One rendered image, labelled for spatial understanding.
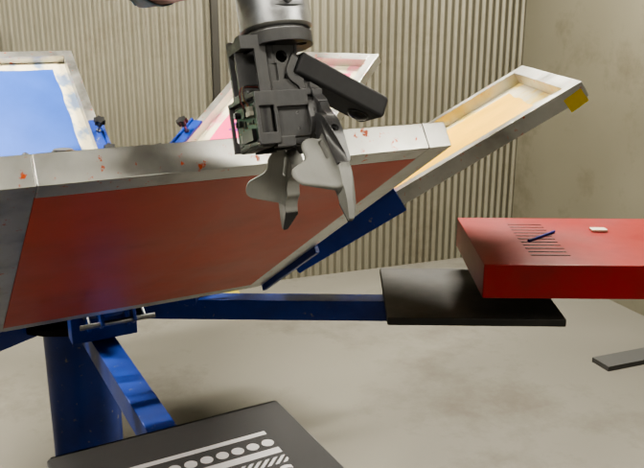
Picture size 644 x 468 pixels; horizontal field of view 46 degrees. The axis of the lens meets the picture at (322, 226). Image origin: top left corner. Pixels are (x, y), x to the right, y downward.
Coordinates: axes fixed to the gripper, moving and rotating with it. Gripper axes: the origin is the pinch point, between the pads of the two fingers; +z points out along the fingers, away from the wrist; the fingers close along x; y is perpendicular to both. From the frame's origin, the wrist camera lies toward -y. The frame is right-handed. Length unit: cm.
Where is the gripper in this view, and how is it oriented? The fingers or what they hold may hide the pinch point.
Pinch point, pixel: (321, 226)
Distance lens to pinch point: 79.8
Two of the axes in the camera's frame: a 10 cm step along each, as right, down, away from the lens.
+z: 1.4, 9.9, 0.1
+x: 4.6, -0.6, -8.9
